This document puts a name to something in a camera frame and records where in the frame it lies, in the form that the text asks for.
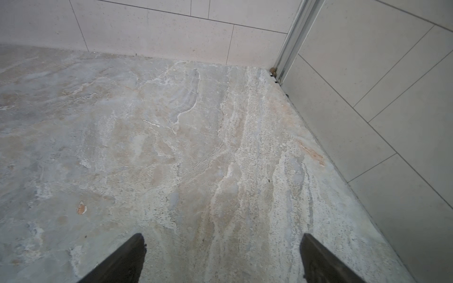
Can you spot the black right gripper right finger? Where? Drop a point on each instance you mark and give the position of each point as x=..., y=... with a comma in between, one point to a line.
x=322, y=266

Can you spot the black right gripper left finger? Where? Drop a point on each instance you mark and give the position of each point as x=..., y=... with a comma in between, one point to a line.
x=124, y=265

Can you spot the aluminium corner frame post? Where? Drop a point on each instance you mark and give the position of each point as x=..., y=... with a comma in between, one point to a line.
x=299, y=30

